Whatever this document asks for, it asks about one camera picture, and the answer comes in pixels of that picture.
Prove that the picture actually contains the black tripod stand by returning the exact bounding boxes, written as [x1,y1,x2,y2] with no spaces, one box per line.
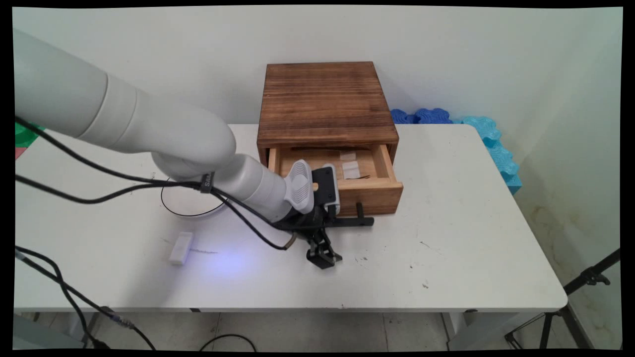
[504,248,622,351]

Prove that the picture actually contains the grey black wrist camera box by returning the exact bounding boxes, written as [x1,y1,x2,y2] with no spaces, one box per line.
[311,163,342,215]

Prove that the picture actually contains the grey table leg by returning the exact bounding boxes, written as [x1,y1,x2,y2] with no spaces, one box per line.
[441,311,478,351]
[82,312,103,348]

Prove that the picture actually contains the black floor cable loop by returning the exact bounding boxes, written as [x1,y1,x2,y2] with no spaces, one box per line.
[199,334,257,352]

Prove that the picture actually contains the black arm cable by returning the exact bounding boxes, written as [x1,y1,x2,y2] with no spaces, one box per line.
[14,175,298,251]
[14,117,278,230]

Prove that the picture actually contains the black cable with connector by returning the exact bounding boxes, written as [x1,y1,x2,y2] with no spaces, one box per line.
[14,246,157,351]

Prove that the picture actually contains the wooden drawer with black handle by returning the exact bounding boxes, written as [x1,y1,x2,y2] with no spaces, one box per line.
[267,143,404,229]

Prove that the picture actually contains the light blue foam mat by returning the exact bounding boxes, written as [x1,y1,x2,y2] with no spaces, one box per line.
[452,116,523,195]

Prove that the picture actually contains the green foam mat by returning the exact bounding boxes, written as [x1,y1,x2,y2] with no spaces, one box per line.
[14,121,46,148]

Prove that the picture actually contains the white ribbed wrist mount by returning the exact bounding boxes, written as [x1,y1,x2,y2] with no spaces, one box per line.
[284,159,315,214]

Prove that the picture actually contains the small white rectangular block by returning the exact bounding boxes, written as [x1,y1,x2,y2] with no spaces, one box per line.
[169,231,195,266]

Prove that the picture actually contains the brown wooden drawer cabinet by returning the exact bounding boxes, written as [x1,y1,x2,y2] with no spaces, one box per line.
[257,61,400,167]

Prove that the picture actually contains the dark blue foam mat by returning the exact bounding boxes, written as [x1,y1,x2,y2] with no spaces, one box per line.
[390,108,453,125]

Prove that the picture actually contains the white plate with black rim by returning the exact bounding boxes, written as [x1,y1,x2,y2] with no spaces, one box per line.
[160,176,228,218]

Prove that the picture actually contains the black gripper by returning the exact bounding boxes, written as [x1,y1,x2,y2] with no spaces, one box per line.
[274,205,349,270]

